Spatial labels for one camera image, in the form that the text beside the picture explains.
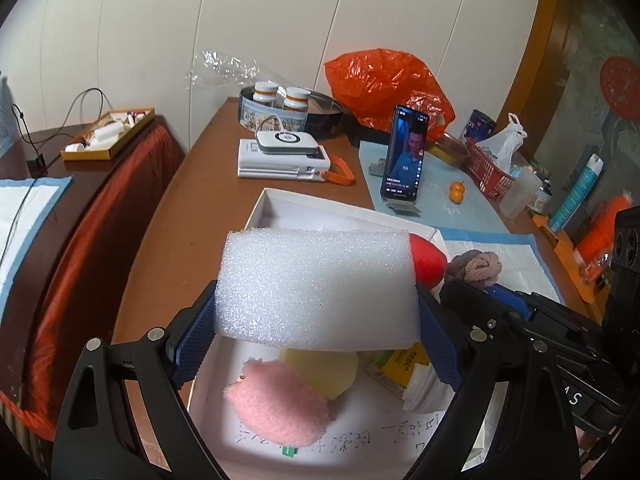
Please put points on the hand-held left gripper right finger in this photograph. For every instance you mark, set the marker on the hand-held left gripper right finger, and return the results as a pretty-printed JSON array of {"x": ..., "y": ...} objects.
[{"x": 442, "y": 355}]

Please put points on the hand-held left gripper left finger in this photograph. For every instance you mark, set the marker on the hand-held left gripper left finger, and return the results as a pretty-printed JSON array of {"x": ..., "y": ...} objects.
[{"x": 192, "y": 347}]

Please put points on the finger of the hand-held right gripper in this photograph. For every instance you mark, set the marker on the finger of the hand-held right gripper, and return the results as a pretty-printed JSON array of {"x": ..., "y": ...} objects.
[
  {"x": 465, "y": 305},
  {"x": 510, "y": 300}
]

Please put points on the white paper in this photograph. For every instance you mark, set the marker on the white paper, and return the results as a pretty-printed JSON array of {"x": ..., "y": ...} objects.
[{"x": 425, "y": 390}]

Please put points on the grey brown knotted cloth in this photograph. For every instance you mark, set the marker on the grey brown knotted cloth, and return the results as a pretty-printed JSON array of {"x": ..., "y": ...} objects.
[{"x": 472, "y": 266}]

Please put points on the yellow packet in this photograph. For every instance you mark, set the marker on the yellow packet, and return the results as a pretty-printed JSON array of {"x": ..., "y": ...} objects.
[{"x": 395, "y": 362}]

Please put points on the red and green plush toy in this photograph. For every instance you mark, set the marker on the red and green plush toy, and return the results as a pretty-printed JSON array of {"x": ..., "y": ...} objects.
[{"x": 427, "y": 260}]

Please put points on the pink sponge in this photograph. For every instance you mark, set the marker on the pink sponge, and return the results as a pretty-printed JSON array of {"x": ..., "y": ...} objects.
[{"x": 280, "y": 405}]

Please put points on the green and yellow scouring sponge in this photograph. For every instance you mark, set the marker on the green and yellow scouring sponge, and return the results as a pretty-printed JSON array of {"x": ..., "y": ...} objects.
[{"x": 325, "y": 372}]

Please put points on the white foam block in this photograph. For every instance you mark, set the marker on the white foam block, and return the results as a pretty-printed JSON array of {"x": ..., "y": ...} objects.
[{"x": 315, "y": 290}]

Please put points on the white cardboard box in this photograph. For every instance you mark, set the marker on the white cardboard box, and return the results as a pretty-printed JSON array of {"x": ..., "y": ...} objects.
[{"x": 320, "y": 212}]

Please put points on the white quilted pad blue border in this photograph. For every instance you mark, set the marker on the white quilted pad blue border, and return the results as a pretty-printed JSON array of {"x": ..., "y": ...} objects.
[{"x": 520, "y": 270}]

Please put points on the orange towel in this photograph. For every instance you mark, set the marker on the orange towel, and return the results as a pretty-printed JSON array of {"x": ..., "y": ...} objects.
[{"x": 565, "y": 255}]

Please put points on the clear plastic pitcher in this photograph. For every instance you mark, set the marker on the clear plastic pitcher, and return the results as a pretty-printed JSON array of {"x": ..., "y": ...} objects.
[{"x": 517, "y": 195}]

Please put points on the orange drink bottle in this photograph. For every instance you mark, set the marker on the orange drink bottle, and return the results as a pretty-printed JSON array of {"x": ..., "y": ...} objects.
[{"x": 600, "y": 232}]

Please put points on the tangerine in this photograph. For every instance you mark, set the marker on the tangerine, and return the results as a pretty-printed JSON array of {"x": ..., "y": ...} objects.
[{"x": 457, "y": 192}]

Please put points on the grey phone stand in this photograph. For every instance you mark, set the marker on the grey phone stand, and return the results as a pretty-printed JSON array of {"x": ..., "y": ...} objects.
[{"x": 402, "y": 208}]

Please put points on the teal spray can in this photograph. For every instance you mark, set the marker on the teal spray can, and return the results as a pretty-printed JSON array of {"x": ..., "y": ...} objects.
[{"x": 575, "y": 197}]

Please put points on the red plastic basket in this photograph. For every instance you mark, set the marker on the red plastic basket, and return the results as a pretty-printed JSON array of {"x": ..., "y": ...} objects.
[{"x": 487, "y": 170}]

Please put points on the red table skirt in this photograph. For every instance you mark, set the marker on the red table skirt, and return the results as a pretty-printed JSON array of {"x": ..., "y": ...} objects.
[{"x": 75, "y": 270}]

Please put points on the metal bowl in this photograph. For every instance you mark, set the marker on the metal bowl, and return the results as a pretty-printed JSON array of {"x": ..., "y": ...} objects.
[{"x": 450, "y": 155}]

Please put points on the white plastic bag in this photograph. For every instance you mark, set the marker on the white plastic bag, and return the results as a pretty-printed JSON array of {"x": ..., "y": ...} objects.
[{"x": 505, "y": 147}]

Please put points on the smartphone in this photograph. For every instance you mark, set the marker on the smartphone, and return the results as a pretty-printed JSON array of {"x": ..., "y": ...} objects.
[{"x": 405, "y": 155}]

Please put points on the dark blue can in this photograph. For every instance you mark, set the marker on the dark blue can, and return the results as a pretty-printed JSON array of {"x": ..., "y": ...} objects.
[{"x": 477, "y": 125}]

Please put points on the wooden tray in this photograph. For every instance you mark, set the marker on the wooden tray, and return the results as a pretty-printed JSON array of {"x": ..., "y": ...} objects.
[{"x": 90, "y": 154}]

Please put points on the white pad on side table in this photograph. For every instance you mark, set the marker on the white pad on side table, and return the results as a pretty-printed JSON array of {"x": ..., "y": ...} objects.
[{"x": 25, "y": 205}]

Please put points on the white power bank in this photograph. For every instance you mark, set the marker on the white power bank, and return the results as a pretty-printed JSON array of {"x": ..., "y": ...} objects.
[{"x": 287, "y": 141}]

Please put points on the orange plastic bag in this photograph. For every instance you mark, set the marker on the orange plastic bag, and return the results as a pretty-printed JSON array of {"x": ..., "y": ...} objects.
[{"x": 385, "y": 85}]

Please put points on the black power adapter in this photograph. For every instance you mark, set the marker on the black power adapter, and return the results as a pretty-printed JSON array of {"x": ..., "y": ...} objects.
[{"x": 36, "y": 163}]

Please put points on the round printed tin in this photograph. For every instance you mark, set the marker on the round printed tin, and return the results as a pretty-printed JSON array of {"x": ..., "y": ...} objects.
[{"x": 270, "y": 117}]

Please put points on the clear plastic wrap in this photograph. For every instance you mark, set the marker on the clear plastic wrap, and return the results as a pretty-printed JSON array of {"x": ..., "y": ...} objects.
[{"x": 225, "y": 67}]

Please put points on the red round wall decoration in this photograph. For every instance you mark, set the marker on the red round wall decoration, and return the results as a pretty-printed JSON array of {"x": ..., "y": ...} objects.
[{"x": 620, "y": 80}]

